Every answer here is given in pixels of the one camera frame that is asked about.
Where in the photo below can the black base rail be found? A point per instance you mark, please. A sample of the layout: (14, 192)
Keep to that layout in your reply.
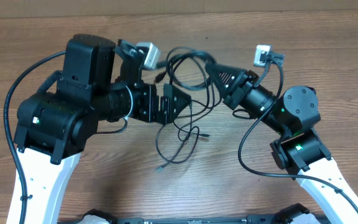
(295, 213)

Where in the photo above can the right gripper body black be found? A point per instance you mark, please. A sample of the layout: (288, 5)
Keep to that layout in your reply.
(240, 89)

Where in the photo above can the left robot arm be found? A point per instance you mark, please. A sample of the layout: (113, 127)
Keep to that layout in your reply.
(101, 80)

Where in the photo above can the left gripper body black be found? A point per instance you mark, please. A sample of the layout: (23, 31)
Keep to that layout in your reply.
(145, 105)

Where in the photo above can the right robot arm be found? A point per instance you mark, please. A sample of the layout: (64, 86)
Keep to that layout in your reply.
(299, 150)

